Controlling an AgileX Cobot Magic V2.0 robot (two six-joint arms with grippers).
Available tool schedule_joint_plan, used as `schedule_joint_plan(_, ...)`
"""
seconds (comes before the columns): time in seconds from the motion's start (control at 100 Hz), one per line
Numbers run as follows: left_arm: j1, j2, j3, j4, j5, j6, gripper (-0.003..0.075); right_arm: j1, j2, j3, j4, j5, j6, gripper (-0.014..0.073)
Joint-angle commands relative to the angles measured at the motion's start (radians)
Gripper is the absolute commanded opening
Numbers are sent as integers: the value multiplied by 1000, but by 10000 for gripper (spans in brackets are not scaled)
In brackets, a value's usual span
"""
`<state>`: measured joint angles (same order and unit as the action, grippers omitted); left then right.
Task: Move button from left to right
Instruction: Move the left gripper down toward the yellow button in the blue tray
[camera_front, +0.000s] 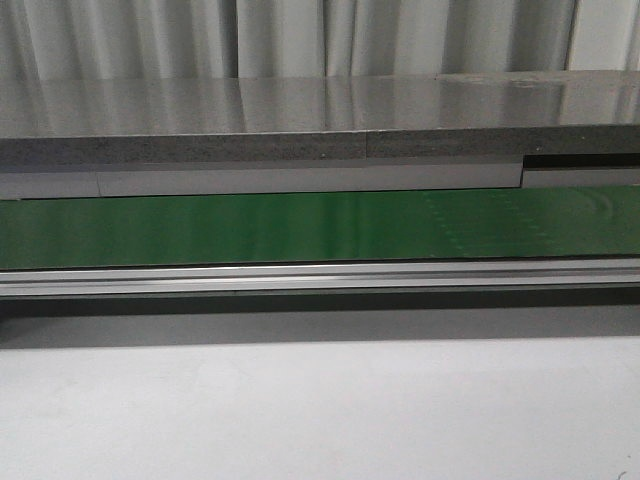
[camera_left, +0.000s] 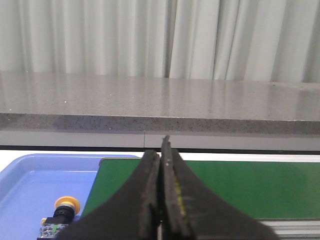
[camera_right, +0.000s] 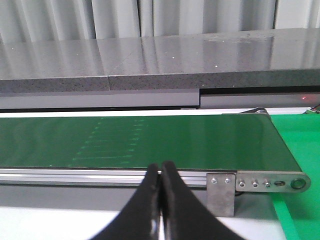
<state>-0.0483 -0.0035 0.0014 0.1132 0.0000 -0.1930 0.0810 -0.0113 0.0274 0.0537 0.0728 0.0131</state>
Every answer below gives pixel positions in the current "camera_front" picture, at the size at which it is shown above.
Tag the grey stone counter slab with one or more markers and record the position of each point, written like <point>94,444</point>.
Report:
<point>77,123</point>

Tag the green conveyor belt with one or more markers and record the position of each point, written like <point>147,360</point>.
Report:
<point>319,227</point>

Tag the white pleated curtain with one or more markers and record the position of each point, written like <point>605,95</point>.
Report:
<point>53,40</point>

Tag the white conveyor back rail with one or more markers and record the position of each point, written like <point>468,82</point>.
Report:
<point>428,173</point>

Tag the aluminium conveyor front rail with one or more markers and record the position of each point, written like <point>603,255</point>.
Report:
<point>319,277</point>

